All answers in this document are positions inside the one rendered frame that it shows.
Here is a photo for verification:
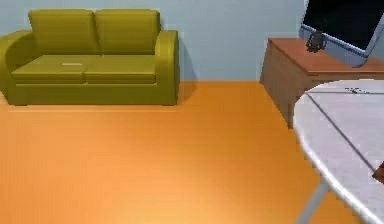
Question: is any olive green sofa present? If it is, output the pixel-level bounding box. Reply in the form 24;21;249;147
0;8;181;107

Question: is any brown wooden cabinet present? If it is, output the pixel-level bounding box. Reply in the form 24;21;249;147
259;37;384;130

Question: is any small dark round object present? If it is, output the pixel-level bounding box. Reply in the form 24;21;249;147
305;31;327;54

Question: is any white round table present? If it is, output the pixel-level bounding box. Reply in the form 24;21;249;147
293;78;384;224

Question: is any grey framed television set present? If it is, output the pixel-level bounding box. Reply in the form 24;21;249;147
298;0;384;69

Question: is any brown object on table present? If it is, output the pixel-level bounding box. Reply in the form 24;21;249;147
371;161;384;185

